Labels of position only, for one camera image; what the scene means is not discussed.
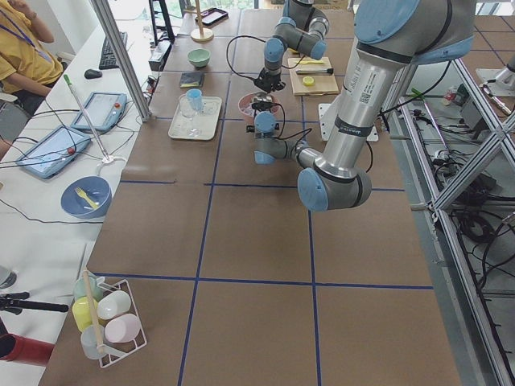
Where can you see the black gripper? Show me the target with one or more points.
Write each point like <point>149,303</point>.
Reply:
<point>269,80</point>
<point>262,107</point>

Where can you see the metal ice scoop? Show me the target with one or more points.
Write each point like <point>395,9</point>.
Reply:
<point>262,97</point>

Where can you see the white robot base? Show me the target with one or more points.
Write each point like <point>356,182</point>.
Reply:
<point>327,116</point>

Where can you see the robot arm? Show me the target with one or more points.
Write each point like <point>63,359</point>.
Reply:
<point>389,35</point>
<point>303,28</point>

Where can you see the pile of clear ice cubes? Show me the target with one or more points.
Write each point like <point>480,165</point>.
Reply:
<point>245,109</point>

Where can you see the blue plastic cup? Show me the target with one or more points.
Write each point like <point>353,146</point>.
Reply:
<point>195,99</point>

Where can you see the wooden cup stand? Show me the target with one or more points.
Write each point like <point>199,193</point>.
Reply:
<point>201,34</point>

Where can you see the pink bowl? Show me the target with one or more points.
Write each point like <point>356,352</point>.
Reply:
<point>277,115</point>

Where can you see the wooden cutting board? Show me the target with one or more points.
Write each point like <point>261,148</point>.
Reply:
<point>324,85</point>

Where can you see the yellow plastic knife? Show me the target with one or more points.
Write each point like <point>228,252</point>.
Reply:
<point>297,62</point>

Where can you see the lemon half slice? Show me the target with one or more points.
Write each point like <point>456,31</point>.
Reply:
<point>308,81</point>

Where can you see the grey folded cloth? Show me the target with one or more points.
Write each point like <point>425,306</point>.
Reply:
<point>191,80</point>

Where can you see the green bowl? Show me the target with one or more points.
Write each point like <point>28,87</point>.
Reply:
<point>199,58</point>

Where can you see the clear wine glass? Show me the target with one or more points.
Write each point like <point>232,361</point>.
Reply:
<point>188,115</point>

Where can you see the cream bear tray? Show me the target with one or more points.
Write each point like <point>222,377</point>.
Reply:
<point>203,124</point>

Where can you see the blue teach pendant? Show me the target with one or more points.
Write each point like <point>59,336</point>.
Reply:
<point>105,109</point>
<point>54,152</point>

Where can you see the black keyboard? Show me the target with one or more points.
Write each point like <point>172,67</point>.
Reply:
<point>108,59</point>

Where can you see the black computer mouse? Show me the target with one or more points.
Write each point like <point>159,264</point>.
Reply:
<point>92,73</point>

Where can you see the blue bowl with fork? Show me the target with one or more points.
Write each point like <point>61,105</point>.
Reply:
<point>97,188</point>

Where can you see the yellow plastic fork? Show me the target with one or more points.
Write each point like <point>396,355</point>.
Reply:
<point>82,194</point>

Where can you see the person in yellow shirt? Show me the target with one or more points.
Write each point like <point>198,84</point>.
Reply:
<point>28,70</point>

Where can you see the aluminium frame post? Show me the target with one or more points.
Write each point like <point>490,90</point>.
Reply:
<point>109,26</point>

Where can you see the white wire cup rack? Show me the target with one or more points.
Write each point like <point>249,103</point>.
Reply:
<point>107,318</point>

